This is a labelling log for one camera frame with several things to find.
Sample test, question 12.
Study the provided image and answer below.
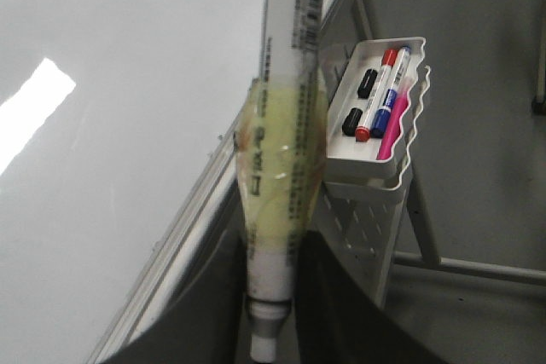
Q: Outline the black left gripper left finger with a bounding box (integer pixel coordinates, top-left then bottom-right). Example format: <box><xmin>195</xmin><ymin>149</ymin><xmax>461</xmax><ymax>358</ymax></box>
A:
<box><xmin>96</xmin><ymin>227</ymin><xmax>249</xmax><ymax>364</ymax></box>

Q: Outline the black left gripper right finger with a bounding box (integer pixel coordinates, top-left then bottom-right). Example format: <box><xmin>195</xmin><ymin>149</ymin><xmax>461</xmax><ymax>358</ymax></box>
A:
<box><xmin>295</xmin><ymin>232</ymin><xmax>445</xmax><ymax>363</ymax></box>

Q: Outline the white marker with taped magnet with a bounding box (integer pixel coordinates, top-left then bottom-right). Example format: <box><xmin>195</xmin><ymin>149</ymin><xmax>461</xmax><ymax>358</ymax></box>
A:
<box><xmin>235</xmin><ymin>0</ymin><xmax>328</xmax><ymax>363</ymax></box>

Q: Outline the whiteboard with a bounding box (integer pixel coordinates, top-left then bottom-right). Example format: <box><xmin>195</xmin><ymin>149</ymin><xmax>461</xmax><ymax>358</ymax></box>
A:
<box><xmin>0</xmin><ymin>0</ymin><xmax>363</xmax><ymax>364</ymax></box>

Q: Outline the white perforated pegboard panel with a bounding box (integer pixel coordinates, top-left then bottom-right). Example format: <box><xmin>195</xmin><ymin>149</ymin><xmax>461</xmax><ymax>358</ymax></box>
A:
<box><xmin>320</xmin><ymin>183</ymin><xmax>407</xmax><ymax>307</ymax></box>

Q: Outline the pink marker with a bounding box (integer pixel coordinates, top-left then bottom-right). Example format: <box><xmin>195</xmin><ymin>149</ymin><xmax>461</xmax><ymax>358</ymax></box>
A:
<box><xmin>376</xmin><ymin>76</ymin><xmax>415</xmax><ymax>160</ymax></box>

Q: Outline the blue capped marker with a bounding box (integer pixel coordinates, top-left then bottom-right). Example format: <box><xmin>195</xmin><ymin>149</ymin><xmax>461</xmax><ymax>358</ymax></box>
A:
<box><xmin>371</xmin><ymin>45</ymin><xmax>411</xmax><ymax>138</ymax></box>

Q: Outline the white plastic marker tray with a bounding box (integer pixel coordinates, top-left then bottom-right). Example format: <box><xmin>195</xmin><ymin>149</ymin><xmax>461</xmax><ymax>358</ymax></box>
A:
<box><xmin>324</xmin><ymin>37</ymin><xmax>430</xmax><ymax>203</ymax></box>

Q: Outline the red capped marker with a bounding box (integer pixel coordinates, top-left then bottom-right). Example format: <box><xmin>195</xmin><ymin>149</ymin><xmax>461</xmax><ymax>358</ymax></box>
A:
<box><xmin>355</xmin><ymin>49</ymin><xmax>398</xmax><ymax>142</ymax></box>

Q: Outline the white metal stand frame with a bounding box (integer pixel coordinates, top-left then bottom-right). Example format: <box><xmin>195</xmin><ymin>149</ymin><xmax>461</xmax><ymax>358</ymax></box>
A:
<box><xmin>337</xmin><ymin>0</ymin><xmax>545</xmax><ymax>286</ymax></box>

